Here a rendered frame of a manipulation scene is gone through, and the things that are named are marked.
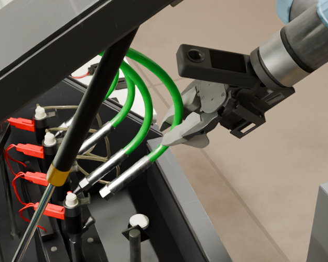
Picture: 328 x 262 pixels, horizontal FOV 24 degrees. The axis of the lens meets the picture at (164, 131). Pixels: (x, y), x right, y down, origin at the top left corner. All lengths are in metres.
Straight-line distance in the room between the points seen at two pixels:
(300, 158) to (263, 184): 0.22
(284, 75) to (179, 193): 0.48
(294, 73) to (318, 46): 0.05
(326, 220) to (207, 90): 0.71
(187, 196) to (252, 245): 1.25
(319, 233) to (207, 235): 0.48
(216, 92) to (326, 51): 0.17
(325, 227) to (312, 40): 0.81
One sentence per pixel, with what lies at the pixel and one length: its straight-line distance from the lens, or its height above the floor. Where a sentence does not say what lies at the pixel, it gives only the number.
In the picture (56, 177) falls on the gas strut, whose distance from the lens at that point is 0.72.
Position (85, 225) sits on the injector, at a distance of 1.23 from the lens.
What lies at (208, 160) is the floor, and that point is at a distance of 2.99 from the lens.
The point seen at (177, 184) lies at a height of 0.95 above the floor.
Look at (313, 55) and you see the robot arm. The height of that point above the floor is 1.39.
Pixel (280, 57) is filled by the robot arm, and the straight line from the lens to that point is 1.04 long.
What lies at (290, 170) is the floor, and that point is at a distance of 2.99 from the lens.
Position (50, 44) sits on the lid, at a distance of 0.59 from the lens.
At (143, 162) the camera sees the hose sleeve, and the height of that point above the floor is 1.17.
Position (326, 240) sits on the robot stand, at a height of 0.68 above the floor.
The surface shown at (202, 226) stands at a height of 0.95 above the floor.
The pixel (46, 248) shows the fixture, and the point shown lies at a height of 0.98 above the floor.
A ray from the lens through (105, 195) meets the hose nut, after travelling 1.19.
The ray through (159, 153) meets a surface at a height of 1.19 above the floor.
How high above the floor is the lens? 1.94
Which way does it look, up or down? 38 degrees down
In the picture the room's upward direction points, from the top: straight up
